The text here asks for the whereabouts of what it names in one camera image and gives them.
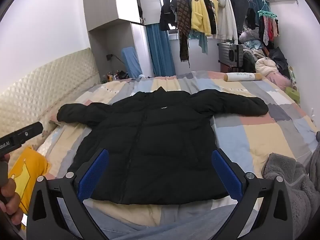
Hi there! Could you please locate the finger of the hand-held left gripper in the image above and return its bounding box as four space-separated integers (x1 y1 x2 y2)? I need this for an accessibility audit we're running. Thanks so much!
11 121 43 144

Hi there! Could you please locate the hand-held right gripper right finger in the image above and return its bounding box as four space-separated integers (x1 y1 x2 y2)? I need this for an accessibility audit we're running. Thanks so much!
211 148 294 240

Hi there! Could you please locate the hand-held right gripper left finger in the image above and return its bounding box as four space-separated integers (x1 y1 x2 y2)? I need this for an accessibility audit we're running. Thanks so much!
26 148 110 240

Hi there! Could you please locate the black puffer jacket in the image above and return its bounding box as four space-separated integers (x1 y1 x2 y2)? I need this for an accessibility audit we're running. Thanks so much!
57 86 269 205

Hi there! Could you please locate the pile of mixed clothes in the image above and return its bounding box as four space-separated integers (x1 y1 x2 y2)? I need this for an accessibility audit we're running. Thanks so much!
237 29 289 80

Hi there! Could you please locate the person's left hand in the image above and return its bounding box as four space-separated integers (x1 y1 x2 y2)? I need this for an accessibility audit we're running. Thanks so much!
0 179 23 226

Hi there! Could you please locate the yellow cushion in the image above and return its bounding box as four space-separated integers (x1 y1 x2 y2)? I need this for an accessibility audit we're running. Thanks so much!
7 146 52 230

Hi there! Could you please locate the pastel patchwork quilt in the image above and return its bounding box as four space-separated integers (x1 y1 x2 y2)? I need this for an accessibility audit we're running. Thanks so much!
46 70 319 240

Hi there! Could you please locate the cream quilted headboard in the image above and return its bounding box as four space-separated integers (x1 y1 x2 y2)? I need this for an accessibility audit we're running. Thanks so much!
0 47 103 143

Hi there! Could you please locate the grey fleece garment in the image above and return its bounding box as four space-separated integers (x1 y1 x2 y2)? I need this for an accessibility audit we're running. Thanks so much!
261 131 320 240

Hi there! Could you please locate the white bolster roll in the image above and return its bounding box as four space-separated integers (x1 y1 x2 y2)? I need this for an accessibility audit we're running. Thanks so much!
224 72 263 83

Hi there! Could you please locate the cluster of small bottles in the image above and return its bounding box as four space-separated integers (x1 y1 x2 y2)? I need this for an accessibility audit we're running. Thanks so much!
101 71 129 82

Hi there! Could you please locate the green stool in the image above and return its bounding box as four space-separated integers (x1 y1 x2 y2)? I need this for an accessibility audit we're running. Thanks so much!
285 86 300 102

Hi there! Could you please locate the pink plush garment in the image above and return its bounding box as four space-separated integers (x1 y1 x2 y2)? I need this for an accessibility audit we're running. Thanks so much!
267 71 293 88

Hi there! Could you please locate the cream fleece blanket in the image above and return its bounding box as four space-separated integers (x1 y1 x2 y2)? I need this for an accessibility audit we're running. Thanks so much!
255 57 278 77

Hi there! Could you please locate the light blue cloth cover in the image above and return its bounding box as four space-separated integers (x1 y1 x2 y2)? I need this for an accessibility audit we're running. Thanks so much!
121 47 143 79

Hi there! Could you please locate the silver suitcase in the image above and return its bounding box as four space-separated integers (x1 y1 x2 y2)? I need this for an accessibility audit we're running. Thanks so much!
218 42 244 68

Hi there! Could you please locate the light teal hanging garment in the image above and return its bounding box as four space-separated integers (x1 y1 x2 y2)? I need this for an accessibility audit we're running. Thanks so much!
195 31 208 55

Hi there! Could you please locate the blue curtain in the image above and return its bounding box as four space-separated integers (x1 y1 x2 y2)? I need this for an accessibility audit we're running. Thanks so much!
146 23 176 77

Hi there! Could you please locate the grey white wardrobe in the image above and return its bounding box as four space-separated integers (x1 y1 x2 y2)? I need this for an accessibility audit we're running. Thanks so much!
82 0 153 80

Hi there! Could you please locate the white hoodie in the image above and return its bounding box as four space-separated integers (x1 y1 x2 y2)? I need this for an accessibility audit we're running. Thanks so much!
216 0 238 44

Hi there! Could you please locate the black hanging garment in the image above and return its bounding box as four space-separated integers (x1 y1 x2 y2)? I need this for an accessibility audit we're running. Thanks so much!
200 0 217 35

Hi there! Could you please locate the yellow fleece jacket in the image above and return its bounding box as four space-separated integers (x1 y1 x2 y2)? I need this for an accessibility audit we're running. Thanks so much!
187 0 213 37

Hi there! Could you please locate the green clip hanger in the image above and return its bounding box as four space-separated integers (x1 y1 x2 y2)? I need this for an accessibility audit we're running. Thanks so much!
257 0 278 18

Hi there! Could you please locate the black hanging jacket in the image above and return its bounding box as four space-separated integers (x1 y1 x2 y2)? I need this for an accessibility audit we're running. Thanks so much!
159 0 179 31

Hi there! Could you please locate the dark grey sweater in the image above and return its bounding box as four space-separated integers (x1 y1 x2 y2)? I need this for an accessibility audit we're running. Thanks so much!
222 0 250 34

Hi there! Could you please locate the pale yellow hanging garment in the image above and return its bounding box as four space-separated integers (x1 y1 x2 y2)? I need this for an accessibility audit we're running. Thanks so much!
207 0 220 13

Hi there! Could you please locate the black cable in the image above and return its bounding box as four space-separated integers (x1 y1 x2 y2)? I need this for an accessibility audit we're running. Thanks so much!
112 55 127 67

